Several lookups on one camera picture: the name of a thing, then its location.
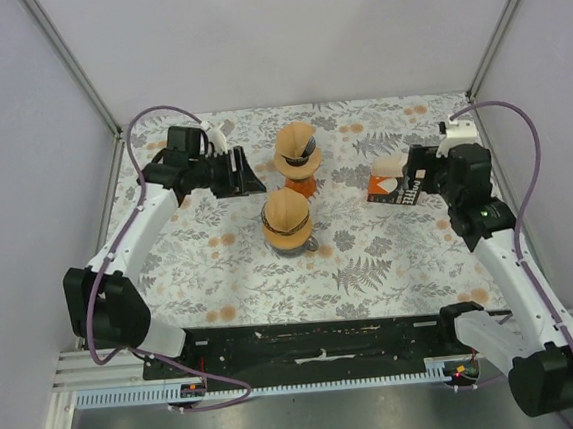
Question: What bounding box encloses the wooden ring dripper stand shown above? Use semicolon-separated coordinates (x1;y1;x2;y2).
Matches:
273;147;322;181

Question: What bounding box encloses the grey glass dripper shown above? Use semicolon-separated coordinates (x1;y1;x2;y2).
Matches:
261;211;310;237

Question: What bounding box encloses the floral tablecloth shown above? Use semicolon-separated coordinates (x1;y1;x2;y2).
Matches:
139;93;505;328

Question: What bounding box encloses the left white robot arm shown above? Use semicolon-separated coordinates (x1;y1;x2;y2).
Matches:
62;125;266;377

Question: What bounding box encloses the blue glass dripper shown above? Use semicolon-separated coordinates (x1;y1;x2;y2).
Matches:
283;136;317;167

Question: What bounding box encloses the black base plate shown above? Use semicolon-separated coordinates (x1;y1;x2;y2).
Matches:
138;298;500;400

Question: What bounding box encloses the aluminium frame rail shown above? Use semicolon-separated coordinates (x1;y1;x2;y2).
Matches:
50;344;152;391

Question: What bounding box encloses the orange glass carafe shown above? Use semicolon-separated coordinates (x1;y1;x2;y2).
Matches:
285;175;317;200

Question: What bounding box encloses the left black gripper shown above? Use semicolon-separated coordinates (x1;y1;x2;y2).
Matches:
187;144;266;202

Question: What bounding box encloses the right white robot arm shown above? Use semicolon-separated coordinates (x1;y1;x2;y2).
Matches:
403;143;573;417

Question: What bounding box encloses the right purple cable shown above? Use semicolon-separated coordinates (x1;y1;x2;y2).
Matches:
445;93;573;429

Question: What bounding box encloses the orange coffee filter box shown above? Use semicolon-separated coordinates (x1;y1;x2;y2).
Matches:
366;152;425;206

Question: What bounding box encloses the grey glass carafe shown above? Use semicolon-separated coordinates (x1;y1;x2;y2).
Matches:
272;236;319;258

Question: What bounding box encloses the brown paper coffee filter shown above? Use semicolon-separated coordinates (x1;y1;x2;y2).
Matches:
275;121;315;158

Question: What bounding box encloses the white cable duct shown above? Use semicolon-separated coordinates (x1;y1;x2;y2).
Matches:
75;358;452;410

